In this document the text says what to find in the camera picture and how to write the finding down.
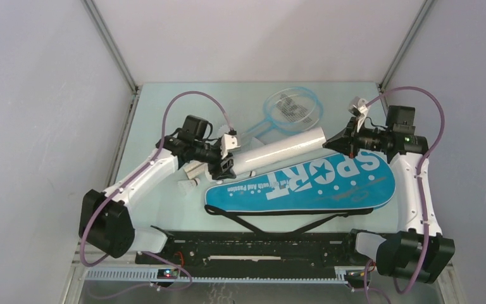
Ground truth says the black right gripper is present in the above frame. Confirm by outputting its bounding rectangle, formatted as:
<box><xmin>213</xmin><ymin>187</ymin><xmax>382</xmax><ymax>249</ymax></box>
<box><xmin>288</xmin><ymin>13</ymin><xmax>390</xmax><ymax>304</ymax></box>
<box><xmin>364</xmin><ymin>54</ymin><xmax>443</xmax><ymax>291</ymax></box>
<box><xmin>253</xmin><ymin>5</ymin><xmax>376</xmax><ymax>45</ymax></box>
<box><xmin>323</xmin><ymin>117</ymin><xmax>390</xmax><ymax>159</ymax></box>

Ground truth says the blue racket bag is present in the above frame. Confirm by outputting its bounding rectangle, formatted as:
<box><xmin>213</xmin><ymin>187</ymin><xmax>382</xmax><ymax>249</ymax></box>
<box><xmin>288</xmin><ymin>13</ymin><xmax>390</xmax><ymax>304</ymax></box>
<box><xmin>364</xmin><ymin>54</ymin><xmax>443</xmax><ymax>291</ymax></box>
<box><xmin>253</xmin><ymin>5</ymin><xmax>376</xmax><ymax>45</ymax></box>
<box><xmin>205</xmin><ymin>151</ymin><xmax>396</xmax><ymax>215</ymax></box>

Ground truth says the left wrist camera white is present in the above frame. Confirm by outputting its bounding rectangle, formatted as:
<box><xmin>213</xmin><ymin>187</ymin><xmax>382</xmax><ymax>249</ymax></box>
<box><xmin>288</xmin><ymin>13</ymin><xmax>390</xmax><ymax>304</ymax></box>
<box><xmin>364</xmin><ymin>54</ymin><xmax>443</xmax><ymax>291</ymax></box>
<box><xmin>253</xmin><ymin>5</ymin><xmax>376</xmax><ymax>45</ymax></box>
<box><xmin>220</xmin><ymin>133</ymin><xmax>241</xmax><ymax>154</ymax></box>

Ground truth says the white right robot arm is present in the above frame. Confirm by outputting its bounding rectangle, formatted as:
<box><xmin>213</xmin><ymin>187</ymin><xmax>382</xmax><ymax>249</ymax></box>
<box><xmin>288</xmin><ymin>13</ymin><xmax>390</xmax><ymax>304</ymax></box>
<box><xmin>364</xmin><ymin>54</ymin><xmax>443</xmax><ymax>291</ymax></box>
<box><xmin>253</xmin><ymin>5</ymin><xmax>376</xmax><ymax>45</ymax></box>
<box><xmin>323</xmin><ymin>106</ymin><xmax>455</xmax><ymax>284</ymax></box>

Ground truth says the white shuttlecock tube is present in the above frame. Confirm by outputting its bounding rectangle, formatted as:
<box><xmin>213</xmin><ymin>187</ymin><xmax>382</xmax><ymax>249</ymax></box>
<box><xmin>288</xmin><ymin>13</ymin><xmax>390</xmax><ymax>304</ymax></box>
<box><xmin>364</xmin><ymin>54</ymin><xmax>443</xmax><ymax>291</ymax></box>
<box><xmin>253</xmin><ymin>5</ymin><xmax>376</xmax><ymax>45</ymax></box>
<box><xmin>232</xmin><ymin>127</ymin><xmax>327</xmax><ymax>175</ymax></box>

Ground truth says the grey cable duct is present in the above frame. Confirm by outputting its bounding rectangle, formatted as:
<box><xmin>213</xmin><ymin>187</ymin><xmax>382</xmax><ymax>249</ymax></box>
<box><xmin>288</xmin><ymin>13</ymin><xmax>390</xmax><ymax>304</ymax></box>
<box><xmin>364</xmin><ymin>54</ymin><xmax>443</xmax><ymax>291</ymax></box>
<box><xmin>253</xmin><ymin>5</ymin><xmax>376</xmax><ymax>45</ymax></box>
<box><xmin>85</xmin><ymin>267</ymin><xmax>347</xmax><ymax>284</ymax></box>

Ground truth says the black bag strap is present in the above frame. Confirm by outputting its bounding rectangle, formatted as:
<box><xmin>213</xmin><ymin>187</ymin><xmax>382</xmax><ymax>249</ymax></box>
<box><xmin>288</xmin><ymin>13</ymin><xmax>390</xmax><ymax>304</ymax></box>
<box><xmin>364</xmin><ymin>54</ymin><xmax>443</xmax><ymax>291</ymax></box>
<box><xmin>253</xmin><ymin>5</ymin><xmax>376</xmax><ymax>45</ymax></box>
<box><xmin>204</xmin><ymin>205</ymin><xmax>375</xmax><ymax>235</ymax></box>

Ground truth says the blue racket upper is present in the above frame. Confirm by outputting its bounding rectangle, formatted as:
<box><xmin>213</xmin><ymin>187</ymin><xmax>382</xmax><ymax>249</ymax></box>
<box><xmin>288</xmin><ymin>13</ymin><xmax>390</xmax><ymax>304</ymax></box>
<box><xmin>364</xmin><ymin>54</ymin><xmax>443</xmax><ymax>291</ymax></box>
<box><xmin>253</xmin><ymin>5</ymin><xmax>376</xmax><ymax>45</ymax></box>
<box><xmin>242</xmin><ymin>87</ymin><xmax>320</xmax><ymax>144</ymax></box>

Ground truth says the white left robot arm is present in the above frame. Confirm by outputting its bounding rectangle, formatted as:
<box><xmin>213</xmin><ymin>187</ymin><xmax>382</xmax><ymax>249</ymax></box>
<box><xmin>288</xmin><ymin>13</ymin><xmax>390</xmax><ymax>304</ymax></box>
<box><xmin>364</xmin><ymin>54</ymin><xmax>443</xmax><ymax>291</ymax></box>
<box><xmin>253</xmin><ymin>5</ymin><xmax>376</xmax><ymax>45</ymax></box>
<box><xmin>79</xmin><ymin>130</ymin><xmax>239</xmax><ymax>266</ymax></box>

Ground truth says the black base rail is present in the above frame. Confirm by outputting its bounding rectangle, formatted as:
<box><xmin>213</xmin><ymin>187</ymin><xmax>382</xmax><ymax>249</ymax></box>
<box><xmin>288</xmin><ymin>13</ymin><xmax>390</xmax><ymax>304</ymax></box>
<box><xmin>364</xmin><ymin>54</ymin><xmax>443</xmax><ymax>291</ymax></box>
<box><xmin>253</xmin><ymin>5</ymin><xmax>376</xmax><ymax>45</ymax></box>
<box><xmin>158</xmin><ymin>231</ymin><xmax>368</xmax><ymax>279</ymax></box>

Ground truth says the aluminium frame post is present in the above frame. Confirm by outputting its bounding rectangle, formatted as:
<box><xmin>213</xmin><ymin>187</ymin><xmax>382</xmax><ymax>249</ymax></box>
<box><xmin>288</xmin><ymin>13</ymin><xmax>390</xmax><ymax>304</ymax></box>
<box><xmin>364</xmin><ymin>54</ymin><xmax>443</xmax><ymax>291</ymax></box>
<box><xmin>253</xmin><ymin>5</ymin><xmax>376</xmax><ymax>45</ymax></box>
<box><xmin>378</xmin><ymin>0</ymin><xmax>437</xmax><ymax>92</ymax></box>
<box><xmin>81</xmin><ymin>0</ymin><xmax>139</xmax><ymax>94</ymax></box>

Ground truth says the aluminium frame post left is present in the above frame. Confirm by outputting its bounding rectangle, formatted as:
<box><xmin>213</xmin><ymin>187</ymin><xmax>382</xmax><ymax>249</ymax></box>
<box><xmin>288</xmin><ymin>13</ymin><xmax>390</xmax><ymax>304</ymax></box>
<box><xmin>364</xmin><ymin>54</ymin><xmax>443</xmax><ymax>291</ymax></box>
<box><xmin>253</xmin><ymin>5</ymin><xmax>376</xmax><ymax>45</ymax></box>
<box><xmin>81</xmin><ymin>0</ymin><xmax>139</xmax><ymax>94</ymax></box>

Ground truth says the aluminium frame post right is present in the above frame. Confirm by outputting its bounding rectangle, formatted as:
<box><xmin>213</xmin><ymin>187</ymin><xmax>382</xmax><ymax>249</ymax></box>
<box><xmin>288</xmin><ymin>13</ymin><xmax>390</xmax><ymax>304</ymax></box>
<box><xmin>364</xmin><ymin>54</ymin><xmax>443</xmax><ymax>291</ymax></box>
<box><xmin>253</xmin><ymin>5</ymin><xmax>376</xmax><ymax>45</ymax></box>
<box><xmin>378</xmin><ymin>0</ymin><xmax>437</xmax><ymax>92</ymax></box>

